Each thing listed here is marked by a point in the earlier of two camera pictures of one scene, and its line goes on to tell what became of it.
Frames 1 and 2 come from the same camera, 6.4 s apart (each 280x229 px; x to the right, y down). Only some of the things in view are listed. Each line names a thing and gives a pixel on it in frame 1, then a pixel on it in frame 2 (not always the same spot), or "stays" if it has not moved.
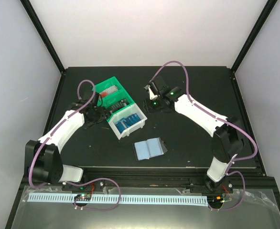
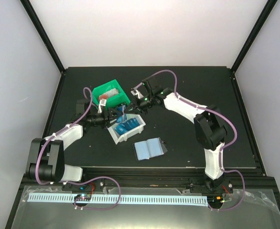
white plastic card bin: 128,120 -> 118,138
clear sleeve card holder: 145,150 stays
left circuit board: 85,197 stays
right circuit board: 215,200 stays
